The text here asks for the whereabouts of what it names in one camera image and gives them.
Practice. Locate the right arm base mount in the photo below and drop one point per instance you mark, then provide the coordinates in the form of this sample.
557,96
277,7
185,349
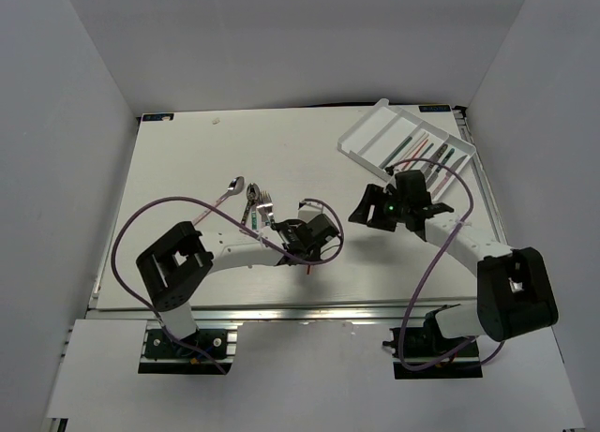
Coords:
425,343

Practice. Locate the green marbled handle spoon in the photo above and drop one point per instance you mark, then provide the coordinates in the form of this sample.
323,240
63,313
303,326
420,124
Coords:
253,218

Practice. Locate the green marbled handle knife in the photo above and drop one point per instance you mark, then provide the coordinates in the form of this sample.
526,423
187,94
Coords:
432,178

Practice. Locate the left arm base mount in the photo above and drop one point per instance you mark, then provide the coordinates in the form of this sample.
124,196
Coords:
209,351

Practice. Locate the pink handled spoon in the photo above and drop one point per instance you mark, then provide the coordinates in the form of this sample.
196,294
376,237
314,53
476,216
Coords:
235,187

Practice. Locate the blue label sticker right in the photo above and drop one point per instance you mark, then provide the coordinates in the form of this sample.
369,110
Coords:
434,108

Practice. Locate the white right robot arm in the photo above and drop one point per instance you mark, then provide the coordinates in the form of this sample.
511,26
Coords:
513,292

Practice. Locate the blue label sticker left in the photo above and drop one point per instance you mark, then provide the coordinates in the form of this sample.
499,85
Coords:
157,117

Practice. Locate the brown marbled handle knife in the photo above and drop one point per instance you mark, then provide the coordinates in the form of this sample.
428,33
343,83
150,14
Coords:
435,158

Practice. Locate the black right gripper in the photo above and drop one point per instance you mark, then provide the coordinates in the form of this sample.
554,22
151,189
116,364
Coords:
374,196

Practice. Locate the brown marbled handle spoon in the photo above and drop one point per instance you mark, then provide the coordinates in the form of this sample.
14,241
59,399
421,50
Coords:
253,194

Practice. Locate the white divided utensil tray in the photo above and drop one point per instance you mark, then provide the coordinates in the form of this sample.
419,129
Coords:
375,135

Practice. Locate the pink handled knife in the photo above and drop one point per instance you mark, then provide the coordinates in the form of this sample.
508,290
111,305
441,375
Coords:
447,177

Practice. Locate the blue label sticker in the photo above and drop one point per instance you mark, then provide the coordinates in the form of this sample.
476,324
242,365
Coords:
157,117
434,108

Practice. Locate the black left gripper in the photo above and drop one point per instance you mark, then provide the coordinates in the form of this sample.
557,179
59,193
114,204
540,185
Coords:
315,255

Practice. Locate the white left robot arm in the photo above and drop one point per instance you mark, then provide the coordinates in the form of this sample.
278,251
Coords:
175,265

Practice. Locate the green marbled handle fork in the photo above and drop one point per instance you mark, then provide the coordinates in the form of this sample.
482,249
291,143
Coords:
265,208

